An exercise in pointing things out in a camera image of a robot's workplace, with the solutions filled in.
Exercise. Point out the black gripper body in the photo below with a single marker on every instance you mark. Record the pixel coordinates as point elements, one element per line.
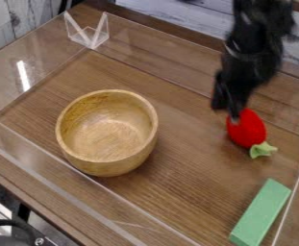
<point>247,70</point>

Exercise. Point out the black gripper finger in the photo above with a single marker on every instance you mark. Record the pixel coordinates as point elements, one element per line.
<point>231,100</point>

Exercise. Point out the red felt strawberry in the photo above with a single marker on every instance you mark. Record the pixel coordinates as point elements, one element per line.
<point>249,134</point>

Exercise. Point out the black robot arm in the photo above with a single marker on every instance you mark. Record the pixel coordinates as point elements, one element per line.
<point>253,52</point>

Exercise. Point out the light wooden bowl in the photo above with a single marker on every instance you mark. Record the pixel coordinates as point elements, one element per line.
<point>106,132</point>

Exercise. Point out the green foam block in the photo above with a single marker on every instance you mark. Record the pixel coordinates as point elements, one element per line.
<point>261,214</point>

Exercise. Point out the black table leg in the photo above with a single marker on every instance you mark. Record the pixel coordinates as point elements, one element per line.
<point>23,212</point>

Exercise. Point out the clear acrylic corner bracket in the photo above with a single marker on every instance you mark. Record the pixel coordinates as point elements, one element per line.
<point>89,37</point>

